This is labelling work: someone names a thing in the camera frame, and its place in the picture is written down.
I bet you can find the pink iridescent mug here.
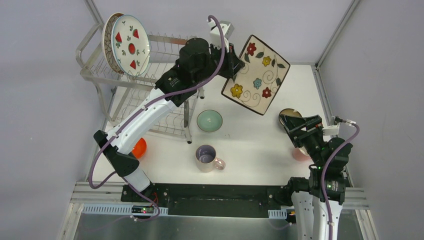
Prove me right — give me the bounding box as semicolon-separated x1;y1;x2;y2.
195;144;226;173

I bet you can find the square flower pattern plate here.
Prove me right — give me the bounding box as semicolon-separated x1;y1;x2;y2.
221;34;291;116

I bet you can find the stainless steel dish rack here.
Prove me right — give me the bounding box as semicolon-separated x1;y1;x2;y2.
75;23;206;145

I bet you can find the aluminium frame rail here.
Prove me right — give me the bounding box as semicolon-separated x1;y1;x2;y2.
311;64;350;180

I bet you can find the pink cup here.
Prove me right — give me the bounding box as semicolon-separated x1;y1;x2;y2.
292;147;311;162

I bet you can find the floral petal brown-rim plate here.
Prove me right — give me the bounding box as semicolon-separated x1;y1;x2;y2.
101;12;124;74

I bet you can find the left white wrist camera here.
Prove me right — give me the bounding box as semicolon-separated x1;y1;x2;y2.
208;19;235;52

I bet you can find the mint green bowl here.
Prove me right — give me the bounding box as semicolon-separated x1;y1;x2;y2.
196;109;223;133

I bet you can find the watermelon pattern round plate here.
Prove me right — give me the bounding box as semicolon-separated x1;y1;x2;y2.
111;14;151;77

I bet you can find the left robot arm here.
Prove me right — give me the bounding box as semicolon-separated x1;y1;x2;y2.
93;38;245;203

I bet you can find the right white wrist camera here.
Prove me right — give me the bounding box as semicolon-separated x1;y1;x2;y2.
322;116;356;136

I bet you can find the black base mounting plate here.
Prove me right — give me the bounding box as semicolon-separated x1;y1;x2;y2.
120;182;299;220

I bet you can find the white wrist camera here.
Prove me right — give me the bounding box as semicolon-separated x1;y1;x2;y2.
208;19;235;52
322;116;356;136

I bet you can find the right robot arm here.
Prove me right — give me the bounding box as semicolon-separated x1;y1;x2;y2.
279;114;360;240

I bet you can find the brown patterned small bowl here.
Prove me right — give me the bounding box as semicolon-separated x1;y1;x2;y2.
278;108;302;127

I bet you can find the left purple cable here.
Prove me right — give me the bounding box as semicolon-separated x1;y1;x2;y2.
87;14;227;222

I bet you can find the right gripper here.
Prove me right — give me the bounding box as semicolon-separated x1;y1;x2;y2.
279;113;325;167

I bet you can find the orange plastic bowl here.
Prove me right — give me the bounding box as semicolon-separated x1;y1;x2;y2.
131;138;147;159

